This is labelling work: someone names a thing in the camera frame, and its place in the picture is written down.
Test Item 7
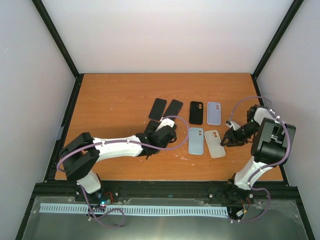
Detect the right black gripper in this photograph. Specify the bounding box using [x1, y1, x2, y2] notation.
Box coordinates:
[220, 120, 260, 148]

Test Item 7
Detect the phone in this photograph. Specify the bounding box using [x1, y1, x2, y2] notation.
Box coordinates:
[188, 127, 204, 155]
[207, 102, 222, 126]
[204, 130, 226, 158]

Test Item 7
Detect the black smartphone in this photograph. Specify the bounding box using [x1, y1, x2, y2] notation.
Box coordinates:
[144, 120, 160, 134]
[162, 99, 183, 117]

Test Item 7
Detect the blue smartphone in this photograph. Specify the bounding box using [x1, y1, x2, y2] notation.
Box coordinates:
[148, 98, 167, 121]

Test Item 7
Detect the black phone case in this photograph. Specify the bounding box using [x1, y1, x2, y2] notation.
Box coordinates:
[189, 101, 204, 125]

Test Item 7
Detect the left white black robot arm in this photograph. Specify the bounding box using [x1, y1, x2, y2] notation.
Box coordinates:
[57, 120, 177, 202]

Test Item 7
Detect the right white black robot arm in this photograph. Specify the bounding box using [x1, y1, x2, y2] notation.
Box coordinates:
[220, 105, 296, 203]

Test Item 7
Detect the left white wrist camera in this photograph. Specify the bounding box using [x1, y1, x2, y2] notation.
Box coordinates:
[158, 118, 175, 129]

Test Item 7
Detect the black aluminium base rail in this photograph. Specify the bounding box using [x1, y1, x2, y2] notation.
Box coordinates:
[31, 180, 302, 205]

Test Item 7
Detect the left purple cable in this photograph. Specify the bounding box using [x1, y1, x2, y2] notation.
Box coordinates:
[56, 115, 190, 229]

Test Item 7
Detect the light blue slotted cable duct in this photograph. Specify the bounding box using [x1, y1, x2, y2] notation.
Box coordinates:
[38, 203, 228, 218]

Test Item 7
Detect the right black frame post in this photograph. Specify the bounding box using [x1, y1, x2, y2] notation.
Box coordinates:
[251, 0, 306, 78]

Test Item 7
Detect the black frame post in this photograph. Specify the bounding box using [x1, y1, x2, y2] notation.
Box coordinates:
[251, 0, 306, 78]
[31, 0, 81, 78]

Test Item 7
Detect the left black frame post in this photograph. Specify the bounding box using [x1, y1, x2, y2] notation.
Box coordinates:
[31, 0, 81, 78]

